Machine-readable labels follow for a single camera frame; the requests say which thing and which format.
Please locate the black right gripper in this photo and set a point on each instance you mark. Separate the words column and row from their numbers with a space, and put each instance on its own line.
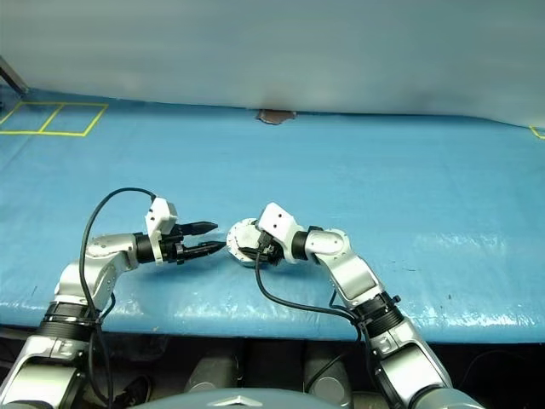
column 269, row 251

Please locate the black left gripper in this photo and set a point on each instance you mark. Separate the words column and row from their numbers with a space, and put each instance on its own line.
column 174, row 247

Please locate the dark toothed rotor disc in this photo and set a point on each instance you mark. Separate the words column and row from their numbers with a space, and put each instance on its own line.
column 240, row 234

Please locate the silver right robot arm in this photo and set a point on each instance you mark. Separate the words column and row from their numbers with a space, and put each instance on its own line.
column 353, row 272

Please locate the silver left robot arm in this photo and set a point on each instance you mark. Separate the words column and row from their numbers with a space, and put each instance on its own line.
column 98, row 264

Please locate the grey rounded cylinder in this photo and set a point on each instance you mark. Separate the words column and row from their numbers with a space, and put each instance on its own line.
column 328, row 379
column 213, row 375

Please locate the brown patch at table edge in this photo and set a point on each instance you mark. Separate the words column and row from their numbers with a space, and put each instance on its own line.
column 274, row 116

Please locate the blue table cover sheet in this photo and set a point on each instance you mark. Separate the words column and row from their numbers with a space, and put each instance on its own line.
column 383, row 191

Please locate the grey robot torso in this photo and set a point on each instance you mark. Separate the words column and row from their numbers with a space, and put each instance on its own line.
column 238, row 402

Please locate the black shoe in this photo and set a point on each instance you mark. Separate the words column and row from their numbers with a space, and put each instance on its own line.
column 136, row 392

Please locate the yellow tape square outlines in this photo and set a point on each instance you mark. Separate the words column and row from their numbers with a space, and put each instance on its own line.
column 51, row 133

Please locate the white backdrop sheet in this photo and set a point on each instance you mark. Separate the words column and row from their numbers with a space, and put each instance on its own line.
column 272, row 51

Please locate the dark metal bar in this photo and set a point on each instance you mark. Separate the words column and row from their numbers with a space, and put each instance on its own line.
column 15, row 78

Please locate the yellow tape corner mark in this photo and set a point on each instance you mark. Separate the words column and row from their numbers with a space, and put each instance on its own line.
column 537, row 133

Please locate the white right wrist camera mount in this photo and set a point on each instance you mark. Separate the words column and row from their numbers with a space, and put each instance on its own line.
column 277, row 219

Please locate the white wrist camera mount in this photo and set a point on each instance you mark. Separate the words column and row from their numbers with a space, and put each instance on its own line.
column 162, row 213
column 277, row 219

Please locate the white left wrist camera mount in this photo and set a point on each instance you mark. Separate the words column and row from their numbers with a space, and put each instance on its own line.
column 162, row 213

